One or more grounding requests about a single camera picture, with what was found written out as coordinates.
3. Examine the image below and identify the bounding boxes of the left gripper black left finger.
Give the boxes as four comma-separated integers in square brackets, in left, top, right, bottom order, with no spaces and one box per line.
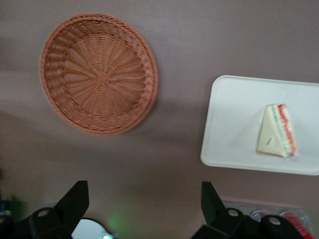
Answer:
[28,180,90,239]

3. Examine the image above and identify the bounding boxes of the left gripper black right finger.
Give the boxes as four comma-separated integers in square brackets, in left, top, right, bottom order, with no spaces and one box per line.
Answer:
[190,181,246,239]

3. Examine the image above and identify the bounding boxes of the triangle sandwich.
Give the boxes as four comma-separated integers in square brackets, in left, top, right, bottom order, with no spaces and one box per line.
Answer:
[254,103,299,160]

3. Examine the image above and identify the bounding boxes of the cream plastic tray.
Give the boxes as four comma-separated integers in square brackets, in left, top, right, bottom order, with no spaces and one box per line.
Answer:
[200,75,319,177]

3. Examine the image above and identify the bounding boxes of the round brown wicker basket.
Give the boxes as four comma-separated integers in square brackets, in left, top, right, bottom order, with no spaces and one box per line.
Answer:
[39,12,160,137]

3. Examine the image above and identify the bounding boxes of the clear acrylic bottle rack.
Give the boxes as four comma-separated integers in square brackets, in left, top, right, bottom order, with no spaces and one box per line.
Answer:
[221,196,314,239]

